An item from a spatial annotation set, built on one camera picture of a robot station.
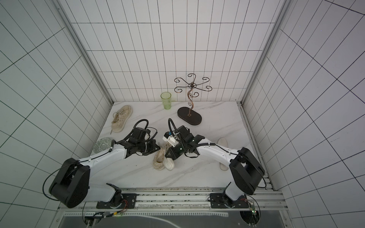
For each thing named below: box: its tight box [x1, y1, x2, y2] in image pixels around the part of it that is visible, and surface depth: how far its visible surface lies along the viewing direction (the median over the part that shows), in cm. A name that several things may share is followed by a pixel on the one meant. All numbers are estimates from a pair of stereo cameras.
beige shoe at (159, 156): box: [152, 142, 171, 171], surface depth 85 cm
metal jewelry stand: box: [173, 73, 213, 126], surface depth 99 cm
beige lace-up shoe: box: [110, 104, 133, 135], surface depth 104 cm
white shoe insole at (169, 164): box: [163, 157, 175, 171], surface depth 77 cm
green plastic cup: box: [160, 91, 172, 110], surface depth 110 cm
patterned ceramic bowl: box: [93, 137, 112, 154], surface depth 94 cm
